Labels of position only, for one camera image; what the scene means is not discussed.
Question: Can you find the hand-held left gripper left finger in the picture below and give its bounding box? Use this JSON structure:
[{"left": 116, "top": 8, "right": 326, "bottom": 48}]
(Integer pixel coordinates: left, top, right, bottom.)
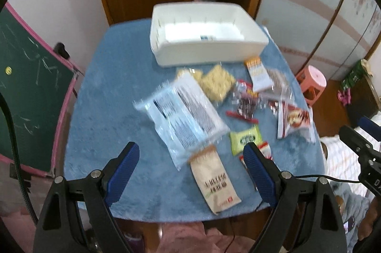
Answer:
[{"left": 33, "top": 141, "right": 140, "bottom": 253}]

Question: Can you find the small pink toy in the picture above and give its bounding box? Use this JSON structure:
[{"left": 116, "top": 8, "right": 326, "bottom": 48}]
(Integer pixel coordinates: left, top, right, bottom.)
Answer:
[{"left": 338, "top": 91, "right": 352, "bottom": 106}]

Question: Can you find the pink plastic stool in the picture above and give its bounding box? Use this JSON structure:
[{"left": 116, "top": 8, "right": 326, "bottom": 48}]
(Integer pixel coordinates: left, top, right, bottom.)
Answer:
[{"left": 295, "top": 65, "right": 327, "bottom": 106}]

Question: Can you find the black clamp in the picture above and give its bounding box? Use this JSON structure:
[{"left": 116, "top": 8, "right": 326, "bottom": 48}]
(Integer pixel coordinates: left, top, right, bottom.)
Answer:
[{"left": 54, "top": 43, "right": 71, "bottom": 61}]

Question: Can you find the light blue wardrobe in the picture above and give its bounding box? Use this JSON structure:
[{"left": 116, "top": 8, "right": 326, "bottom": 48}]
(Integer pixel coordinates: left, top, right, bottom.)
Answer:
[{"left": 256, "top": 0, "right": 381, "bottom": 81}]

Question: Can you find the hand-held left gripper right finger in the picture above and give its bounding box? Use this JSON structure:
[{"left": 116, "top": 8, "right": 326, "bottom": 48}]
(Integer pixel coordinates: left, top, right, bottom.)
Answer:
[{"left": 242, "top": 142, "right": 349, "bottom": 253}]

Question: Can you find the red-brown and white packet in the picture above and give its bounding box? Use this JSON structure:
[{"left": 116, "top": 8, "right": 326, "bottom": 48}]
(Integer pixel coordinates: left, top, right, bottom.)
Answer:
[{"left": 277, "top": 101, "right": 314, "bottom": 142}]

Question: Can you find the clear packet with brown pastry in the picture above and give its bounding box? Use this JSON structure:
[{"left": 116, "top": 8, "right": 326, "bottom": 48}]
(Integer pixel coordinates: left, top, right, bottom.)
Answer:
[{"left": 266, "top": 68, "right": 294, "bottom": 101}]

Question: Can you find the instant noodle block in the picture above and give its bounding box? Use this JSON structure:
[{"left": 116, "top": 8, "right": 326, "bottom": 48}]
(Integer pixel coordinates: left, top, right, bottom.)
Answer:
[
  {"left": 176, "top": 69, "right": 203, "bottom": 84},
  {"left": 200, "top": 64, "right": 236, "bottom": 103}
]

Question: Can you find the clear bag with red strip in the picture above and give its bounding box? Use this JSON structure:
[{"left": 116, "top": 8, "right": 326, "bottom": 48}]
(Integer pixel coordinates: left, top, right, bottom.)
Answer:
[{"left": 225, "top": 80, "right": 262, "bottom": 124}]

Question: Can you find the dark wooden cabinet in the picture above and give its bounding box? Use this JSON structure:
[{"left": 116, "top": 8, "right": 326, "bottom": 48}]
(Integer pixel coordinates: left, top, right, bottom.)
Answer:
[{"left": 347, "top": 74, "right": 381, "bottom": 126}]

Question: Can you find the pink cloth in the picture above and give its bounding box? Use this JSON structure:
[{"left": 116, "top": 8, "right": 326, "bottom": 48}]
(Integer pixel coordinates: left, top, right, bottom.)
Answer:
[{"left": 155, "top": 222, "right": 262, "bottom": 253}]

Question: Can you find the white plastic bin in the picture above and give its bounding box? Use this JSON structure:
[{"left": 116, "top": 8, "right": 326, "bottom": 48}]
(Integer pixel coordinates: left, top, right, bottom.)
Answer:
[{"left": 150, "top": 2, "right": 269, "bottom": 67}]

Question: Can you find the thick black cable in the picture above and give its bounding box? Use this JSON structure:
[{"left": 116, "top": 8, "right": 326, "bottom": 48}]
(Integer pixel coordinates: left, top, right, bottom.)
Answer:
[{"left": 0, "top": 92, "right": 39, "bottom": 224}]

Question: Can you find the thin black cable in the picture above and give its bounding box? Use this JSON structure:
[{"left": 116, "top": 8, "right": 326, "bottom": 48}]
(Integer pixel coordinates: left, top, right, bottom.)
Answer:
[{"left": 295, "top": 174, "right": 362, "bottom": 183}]

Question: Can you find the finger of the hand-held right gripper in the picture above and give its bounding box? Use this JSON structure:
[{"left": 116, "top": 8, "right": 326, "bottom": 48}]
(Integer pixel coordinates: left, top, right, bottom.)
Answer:
[
  {"left": 358, "top": 116, "right": 381, "bottom": 142},
  {"left": 339, "top": 126, "right": 377, "bottom": 158}
]

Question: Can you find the small red-white snack packet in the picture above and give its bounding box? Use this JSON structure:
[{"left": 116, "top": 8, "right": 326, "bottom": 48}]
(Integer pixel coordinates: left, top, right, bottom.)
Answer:
[{"left": 241, "top": 142, "right": 273, "bottom": 165}]

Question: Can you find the small green snack packet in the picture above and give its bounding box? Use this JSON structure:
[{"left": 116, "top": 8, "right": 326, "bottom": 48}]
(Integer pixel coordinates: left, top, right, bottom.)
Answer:
[{"left": 230, "top": 126, "right": 264, "bottom": 156}]

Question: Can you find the small red snack packet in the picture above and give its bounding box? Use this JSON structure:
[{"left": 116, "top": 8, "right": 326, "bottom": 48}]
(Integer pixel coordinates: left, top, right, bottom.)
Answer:
[{"left": 268, "top": 101, "right": 282, "bottom": 115}]

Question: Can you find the large clear blue-white packet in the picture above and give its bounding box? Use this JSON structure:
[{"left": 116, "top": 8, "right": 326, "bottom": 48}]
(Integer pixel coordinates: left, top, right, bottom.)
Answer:
[{"left": 133, "top": 73, "right": 231, "bottom": 172}]

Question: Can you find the green chalkboard with pink frame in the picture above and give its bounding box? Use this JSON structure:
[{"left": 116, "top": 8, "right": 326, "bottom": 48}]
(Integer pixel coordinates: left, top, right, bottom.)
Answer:
[{"left": 0, "top": 1, "right": 85, "bottom": 179}]

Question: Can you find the brown paper snack packet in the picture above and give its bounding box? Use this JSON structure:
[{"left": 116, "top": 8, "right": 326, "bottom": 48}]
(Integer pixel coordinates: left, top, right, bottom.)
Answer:
[{"left": 188, "top": 146, "right": 242, "bottom": 215}]

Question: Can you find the orange-white snack packet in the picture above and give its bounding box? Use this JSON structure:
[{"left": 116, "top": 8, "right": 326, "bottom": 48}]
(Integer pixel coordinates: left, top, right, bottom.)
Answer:
[{"left": 244, "top": 56, "right": 271, "bottom": 93}]

